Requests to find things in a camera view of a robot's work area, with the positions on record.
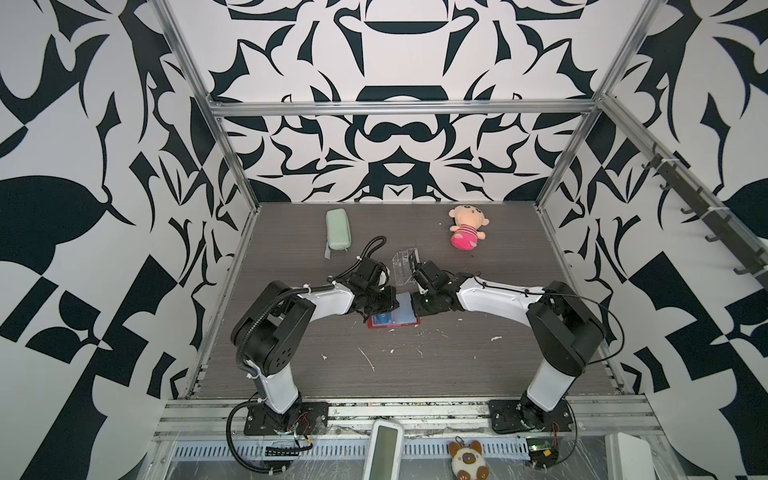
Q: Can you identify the aluminium frame rail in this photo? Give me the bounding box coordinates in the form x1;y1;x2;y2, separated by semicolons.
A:
209;99;596;117

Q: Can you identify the white box bottom right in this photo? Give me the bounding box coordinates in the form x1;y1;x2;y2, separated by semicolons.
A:
605;432;656;480

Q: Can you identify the wall hook rail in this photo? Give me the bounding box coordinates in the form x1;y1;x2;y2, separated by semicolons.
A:
643;152;767;289

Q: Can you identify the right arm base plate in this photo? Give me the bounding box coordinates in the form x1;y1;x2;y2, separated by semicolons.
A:
488;396;573;434

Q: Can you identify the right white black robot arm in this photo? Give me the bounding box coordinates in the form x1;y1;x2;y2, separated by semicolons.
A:
411;261;605;413

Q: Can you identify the red leather card holder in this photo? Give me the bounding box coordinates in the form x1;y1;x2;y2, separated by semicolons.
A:
367;293;421;329

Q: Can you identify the brown white plush toy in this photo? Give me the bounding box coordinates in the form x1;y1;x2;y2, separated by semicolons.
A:
448;440;490;480

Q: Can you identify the black cable left base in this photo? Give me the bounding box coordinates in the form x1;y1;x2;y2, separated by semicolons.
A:
225;400;313;475

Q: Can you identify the pink plush doll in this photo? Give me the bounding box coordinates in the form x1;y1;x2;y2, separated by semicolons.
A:
448;205;490;251

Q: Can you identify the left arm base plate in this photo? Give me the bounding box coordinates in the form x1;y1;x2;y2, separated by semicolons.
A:
244;401;330;436

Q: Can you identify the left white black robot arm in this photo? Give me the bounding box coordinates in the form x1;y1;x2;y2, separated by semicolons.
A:
231;257;399;415

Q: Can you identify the clear acrylic card box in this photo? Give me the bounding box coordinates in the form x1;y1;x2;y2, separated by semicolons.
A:
392;248;420;287

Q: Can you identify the white tablet device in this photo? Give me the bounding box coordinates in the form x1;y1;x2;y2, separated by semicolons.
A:
363;420;405;480

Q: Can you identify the green glasses case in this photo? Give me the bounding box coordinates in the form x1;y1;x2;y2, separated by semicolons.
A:
325;208;352;253

